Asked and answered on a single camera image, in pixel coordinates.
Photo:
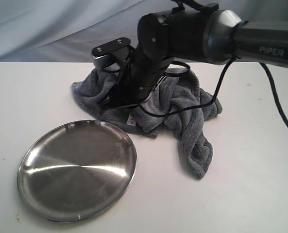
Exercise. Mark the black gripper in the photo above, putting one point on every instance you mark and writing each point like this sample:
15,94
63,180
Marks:
137,81

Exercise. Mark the grey fleece towel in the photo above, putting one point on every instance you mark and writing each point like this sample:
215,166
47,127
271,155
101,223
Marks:
173,94

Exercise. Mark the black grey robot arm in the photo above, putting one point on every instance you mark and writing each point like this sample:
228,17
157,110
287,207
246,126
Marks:
191,31

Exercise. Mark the round stainless steel plate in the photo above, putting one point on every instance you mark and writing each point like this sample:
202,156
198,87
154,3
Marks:
77,170

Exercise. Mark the white backdrop cloth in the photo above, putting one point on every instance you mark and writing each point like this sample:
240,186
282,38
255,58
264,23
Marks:
67,30

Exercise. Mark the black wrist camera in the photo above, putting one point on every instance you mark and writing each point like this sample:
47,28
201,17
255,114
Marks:
111,52

